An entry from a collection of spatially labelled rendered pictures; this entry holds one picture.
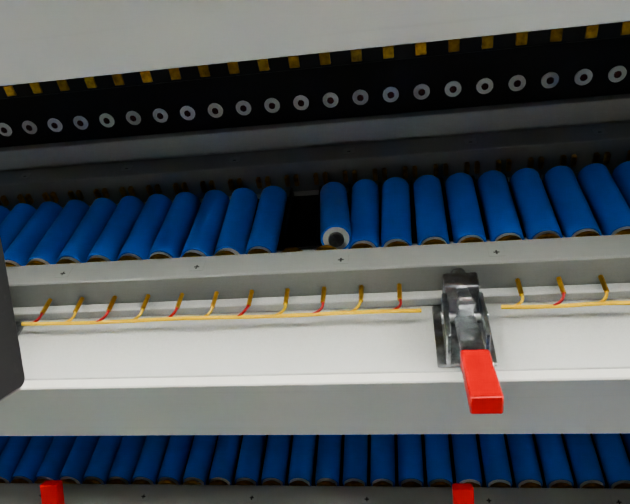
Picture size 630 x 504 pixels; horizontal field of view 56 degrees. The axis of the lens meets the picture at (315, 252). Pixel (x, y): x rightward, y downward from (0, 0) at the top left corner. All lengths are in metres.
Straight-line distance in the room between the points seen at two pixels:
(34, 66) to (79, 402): 0.17
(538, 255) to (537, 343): 0.05
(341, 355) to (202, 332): 0.08
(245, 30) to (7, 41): 0.10
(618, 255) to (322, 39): 0.18
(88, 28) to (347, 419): 0.22
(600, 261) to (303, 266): 0.15
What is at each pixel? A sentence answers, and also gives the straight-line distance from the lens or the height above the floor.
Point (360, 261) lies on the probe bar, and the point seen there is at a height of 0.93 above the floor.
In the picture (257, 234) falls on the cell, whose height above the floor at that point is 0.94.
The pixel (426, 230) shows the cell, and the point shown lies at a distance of 0.34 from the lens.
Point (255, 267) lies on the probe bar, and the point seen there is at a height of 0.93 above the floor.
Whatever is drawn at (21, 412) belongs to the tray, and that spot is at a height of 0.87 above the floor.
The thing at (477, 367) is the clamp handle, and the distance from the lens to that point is 0.25.
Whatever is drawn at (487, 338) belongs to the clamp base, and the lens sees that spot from 0.28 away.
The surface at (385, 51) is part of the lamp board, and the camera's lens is 0.40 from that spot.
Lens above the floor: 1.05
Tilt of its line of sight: 22 degrees down
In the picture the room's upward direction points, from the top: 6 degrees counter-clockwise
